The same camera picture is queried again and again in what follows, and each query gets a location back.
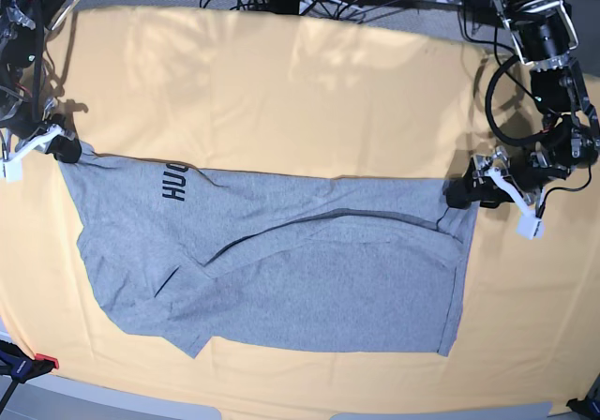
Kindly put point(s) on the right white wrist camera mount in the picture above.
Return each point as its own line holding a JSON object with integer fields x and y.
{"x": 12, "y": 167}

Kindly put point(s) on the yellow table cloth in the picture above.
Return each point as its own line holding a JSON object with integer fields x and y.
{"x": 279, "y": 94}

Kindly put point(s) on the black clamp right corner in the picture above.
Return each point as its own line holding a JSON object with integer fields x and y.
{"x": 587, "y": 408}

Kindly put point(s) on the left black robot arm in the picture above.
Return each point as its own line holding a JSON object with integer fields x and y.
{"x": 544, "y": 38}

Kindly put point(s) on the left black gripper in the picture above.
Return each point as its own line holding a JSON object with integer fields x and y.
{"x": 531, "y": 172}

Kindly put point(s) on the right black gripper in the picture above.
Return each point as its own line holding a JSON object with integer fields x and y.
{"x": 53, "y": 138}

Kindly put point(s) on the black power adapter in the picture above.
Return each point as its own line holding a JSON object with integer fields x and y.
{"x": 481, "y": 7}

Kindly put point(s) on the grey t-shirt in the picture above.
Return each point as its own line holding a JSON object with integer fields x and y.
{"x": 307, "y": 264}

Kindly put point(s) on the blue red table clamp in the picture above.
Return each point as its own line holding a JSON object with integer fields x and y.
{"x": 20, "y": 367}

